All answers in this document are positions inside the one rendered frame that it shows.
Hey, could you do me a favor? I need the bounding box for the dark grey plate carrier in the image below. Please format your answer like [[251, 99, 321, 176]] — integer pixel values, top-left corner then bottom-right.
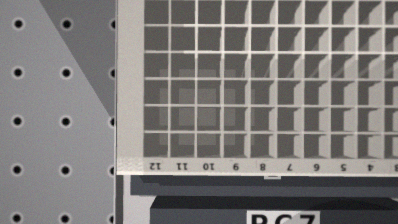
[[130, 175, 398, 224]]

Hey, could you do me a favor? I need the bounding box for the white deep-well block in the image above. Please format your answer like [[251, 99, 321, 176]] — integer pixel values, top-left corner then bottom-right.
[[117, 0, 398, 177]]

